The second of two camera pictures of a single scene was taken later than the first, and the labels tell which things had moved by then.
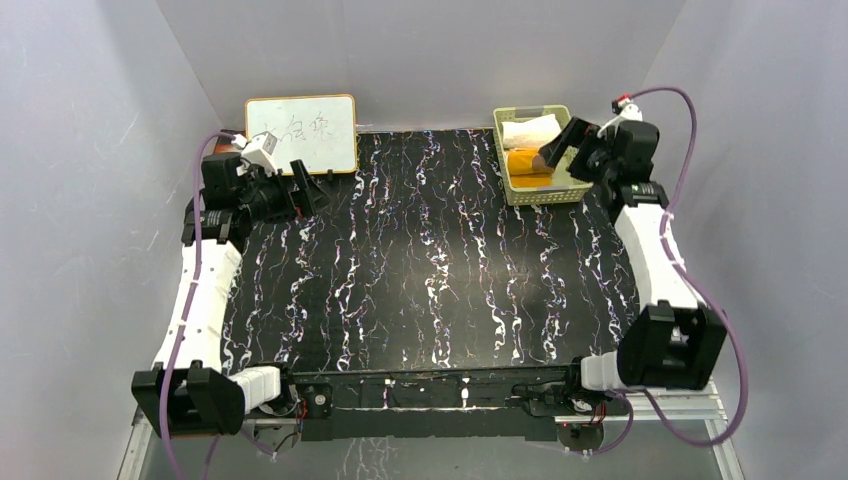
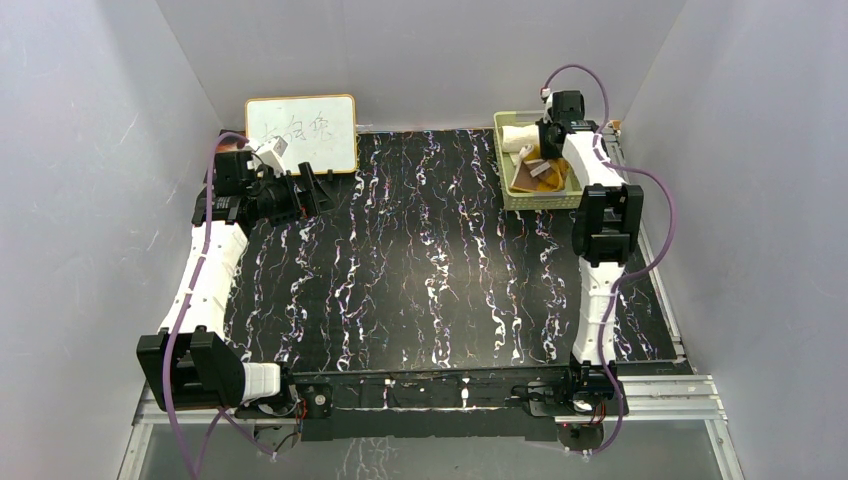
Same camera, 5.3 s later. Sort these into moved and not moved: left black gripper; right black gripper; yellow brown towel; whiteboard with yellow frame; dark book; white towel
Moved: right black gripper; yellow brown towel
Not moved: whiteboard with yellow frame; white towel; left black gripper; dark book
